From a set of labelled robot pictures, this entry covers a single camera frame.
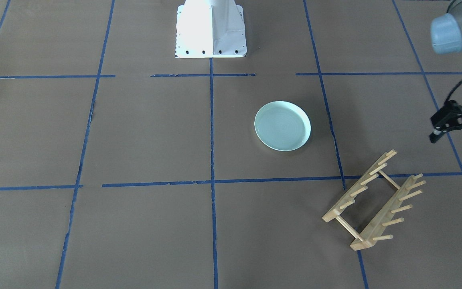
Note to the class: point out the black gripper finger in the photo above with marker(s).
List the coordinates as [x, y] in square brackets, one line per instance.
[437, 133]

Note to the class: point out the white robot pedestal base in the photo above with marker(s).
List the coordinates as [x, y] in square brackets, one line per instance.
[210, 28]

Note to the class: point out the wooden dish rack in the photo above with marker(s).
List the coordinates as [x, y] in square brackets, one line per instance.
[373, 203]

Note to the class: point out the light green plate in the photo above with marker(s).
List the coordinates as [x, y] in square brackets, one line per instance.
[282, 126]

